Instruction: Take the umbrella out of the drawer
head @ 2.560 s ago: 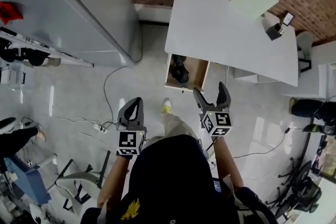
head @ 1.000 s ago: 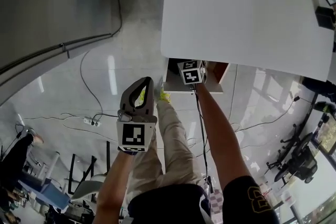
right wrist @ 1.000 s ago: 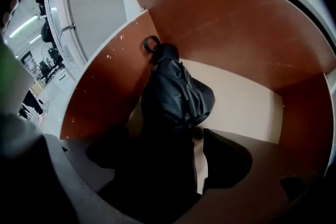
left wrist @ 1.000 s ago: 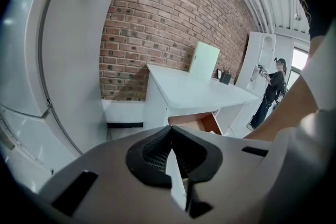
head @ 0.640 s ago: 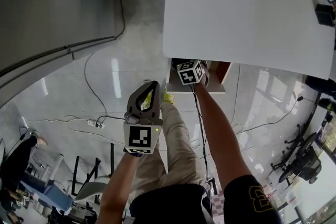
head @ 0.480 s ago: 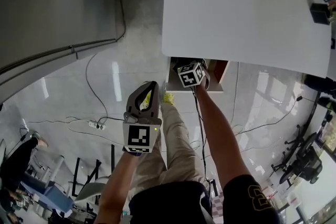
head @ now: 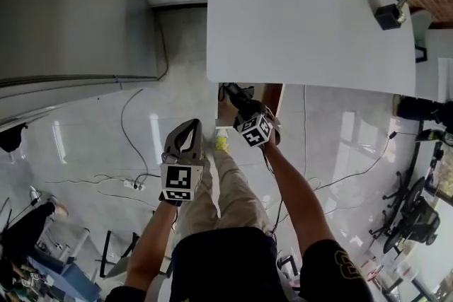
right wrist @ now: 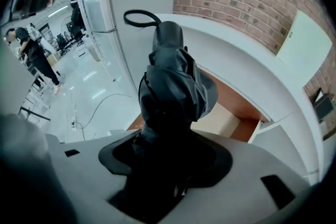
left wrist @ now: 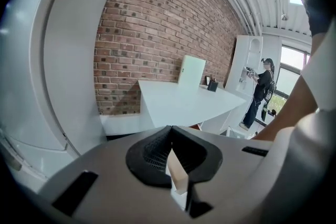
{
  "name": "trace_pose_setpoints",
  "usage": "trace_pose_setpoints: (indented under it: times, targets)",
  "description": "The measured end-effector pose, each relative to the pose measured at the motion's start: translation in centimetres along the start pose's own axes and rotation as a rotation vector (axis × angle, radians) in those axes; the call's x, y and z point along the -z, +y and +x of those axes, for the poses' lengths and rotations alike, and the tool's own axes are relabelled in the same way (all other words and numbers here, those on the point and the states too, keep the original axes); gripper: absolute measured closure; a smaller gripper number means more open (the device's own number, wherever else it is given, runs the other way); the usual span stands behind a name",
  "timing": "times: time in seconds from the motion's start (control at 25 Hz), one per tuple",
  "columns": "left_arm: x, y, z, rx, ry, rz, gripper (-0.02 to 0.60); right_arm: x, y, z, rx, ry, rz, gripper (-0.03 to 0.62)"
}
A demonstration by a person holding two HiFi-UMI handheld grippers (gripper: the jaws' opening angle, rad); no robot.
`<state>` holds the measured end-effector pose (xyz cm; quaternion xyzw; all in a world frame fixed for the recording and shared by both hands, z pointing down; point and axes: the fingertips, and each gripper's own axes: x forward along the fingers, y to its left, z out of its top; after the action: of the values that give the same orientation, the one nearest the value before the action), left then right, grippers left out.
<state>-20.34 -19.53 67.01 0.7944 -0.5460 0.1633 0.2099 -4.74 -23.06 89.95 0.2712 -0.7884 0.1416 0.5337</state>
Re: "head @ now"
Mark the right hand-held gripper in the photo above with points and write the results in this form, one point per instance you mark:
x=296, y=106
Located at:
x=255, y=131

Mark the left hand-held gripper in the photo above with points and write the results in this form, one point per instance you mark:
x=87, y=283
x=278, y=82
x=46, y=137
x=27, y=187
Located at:
x=180, y=180

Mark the person's right forearm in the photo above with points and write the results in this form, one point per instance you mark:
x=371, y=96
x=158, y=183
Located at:
x=297, y=194

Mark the person's left forearm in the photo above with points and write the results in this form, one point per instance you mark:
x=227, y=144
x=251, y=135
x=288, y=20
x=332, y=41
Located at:
x=148, y=244

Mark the white table top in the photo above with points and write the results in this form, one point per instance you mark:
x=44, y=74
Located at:
x=301, y=28

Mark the person's yellow-green shoe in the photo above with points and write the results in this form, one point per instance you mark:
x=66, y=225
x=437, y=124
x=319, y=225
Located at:
x=222, y=141

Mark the white power strip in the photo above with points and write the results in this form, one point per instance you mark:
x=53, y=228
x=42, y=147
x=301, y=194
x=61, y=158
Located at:
x=134, y=184

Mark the person's beige trousers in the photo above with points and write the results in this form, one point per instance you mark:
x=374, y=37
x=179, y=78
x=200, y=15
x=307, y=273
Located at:
x=237, y=198

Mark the person's dark shirt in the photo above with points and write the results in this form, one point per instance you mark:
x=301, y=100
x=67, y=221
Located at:
x=230, y=265

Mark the cluttered blue table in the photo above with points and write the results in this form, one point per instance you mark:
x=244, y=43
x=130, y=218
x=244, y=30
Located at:
x=63, y=279

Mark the black bag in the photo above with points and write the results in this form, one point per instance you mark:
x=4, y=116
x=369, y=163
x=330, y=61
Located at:
x=12, y=138

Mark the black pen holder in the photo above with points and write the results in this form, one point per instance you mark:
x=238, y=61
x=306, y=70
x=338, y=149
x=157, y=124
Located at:
x=385, y=17

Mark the black office chair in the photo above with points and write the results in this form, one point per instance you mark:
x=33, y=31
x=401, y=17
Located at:
x=410, y=215

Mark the window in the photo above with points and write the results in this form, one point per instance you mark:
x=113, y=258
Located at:
x=442, y=173

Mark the gray chair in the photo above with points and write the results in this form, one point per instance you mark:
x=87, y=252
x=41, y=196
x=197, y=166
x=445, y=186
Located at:
x=421, y=32

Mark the clear plastic container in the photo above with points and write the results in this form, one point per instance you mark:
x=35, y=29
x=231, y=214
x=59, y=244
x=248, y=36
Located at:
x=401, y=270

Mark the black metal frame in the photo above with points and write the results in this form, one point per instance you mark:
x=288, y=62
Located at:
x=106, y=251

